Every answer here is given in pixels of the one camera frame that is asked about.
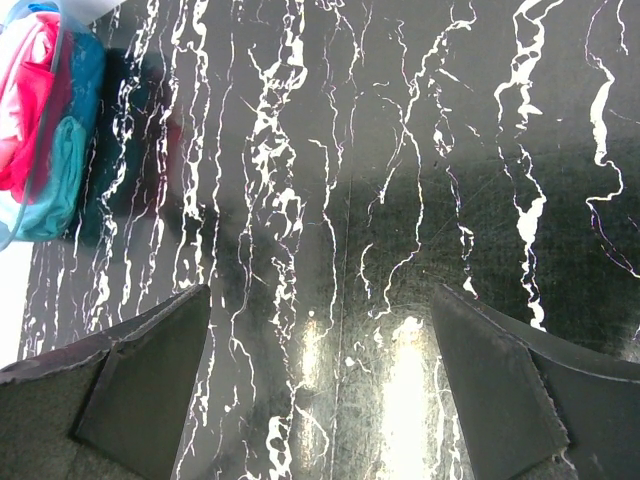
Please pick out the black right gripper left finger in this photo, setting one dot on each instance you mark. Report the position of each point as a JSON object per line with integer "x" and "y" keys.
{"x": 111, "y": 405}

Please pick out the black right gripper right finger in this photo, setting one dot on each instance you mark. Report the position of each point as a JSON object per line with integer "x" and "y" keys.
{"x": 532, "y": 405}

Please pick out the teal blue t shirt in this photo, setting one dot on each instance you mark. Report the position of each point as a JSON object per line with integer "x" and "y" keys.
{"x": 56, "y": 186}

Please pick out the translucent blue plastic basket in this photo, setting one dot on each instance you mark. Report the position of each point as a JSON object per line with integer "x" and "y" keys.
{"x": 52, "y": 71}

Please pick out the magenta t shirt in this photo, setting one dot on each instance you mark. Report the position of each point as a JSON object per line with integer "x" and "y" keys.
{"x": 35, "y": 91}

